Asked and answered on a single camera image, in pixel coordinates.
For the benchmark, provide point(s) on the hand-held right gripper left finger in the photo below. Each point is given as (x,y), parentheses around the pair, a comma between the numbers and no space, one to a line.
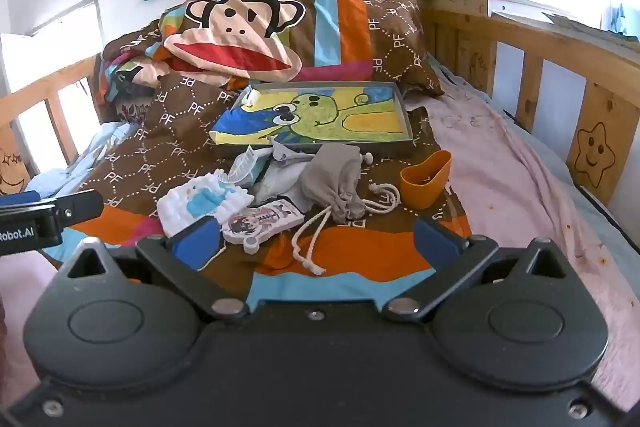
(197,241)

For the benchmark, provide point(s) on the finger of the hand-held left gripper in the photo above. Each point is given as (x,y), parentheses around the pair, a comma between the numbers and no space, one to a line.
(20,199)
(80,204)

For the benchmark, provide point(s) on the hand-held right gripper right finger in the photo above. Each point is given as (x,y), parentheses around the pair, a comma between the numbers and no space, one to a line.
(437,241)

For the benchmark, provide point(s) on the white blue muslin cloth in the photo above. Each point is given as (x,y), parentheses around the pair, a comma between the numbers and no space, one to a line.
(200,202)

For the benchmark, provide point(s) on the orange silicone cup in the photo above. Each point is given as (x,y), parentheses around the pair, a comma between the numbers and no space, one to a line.
(425,182)

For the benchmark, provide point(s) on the pink cartoon figure card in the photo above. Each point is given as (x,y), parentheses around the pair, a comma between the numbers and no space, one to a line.
(260,224)

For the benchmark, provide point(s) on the white teal u-shaped toothbrush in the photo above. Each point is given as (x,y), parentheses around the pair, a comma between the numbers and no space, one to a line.
(247,167)

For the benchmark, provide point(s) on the pale printed cloth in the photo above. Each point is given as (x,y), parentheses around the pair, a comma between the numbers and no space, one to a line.
(275,187)

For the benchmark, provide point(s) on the grey tray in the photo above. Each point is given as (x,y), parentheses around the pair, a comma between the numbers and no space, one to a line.
(406,122)

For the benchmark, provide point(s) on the grey cloth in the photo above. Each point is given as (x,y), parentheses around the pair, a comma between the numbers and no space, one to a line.
(292,152)

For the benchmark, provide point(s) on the light blue blanket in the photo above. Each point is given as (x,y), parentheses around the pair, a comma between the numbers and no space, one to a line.
(75,167)

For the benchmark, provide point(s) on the monkey print striped quilt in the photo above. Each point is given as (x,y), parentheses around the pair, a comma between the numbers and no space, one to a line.
(165,142)

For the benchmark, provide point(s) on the white earbud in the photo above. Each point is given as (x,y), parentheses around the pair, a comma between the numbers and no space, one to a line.
(368,157)

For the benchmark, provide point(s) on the window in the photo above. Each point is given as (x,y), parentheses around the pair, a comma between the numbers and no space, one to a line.
(50,47)

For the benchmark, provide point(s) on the brown dotted-print pillow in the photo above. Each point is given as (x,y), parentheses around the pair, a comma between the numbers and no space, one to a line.
(395,37)

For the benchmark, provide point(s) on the wooden bed frame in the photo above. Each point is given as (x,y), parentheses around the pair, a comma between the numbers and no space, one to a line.
(607,117)

